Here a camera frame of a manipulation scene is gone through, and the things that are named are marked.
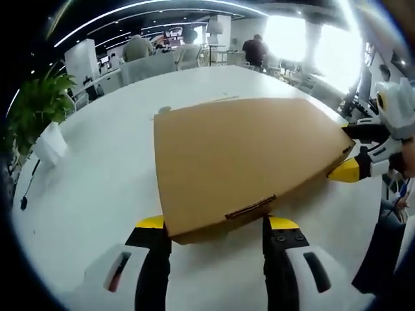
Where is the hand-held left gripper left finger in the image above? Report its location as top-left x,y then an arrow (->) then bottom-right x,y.
82,214 -> 172,311

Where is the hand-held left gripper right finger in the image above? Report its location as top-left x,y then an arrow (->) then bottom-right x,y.
262,215 -> 346,311

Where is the brown cardboard shoe box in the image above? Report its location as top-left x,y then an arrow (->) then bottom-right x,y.
152,97 -> 357,246

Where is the person's right hand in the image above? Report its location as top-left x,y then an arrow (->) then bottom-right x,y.
388,139 -> 415,178

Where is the white office chair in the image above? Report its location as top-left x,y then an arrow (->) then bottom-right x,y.
69,87 -> 90,109

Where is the grey office chair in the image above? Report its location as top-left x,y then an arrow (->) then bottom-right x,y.
119,53 -> 178,87

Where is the green potted plant white pot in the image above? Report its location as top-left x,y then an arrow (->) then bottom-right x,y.
6,63 -> 77,166

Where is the long ceiling light strip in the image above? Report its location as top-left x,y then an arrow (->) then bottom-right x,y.
53,6 -> 182,48

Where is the black cable with plug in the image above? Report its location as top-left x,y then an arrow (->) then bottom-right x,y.
19,158 -> 42,211

